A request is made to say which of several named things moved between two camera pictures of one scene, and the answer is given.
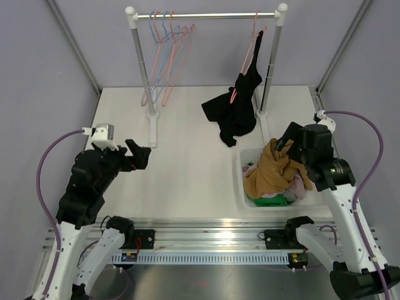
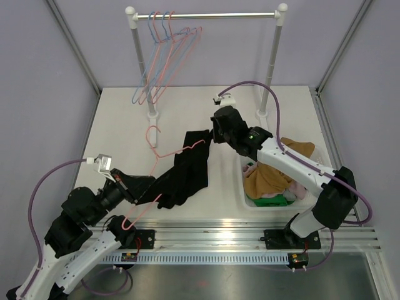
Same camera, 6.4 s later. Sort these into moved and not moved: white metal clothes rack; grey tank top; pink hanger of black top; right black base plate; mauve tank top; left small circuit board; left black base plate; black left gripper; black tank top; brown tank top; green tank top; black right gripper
Moved: black left gripper; black tank top; black right gripper; pink hanger of black top
Not moved: brown tank top; white metal clothes rack; grey tank top; left black base plate; green tank top; right black base plate; mauve tank top; left small circuit board
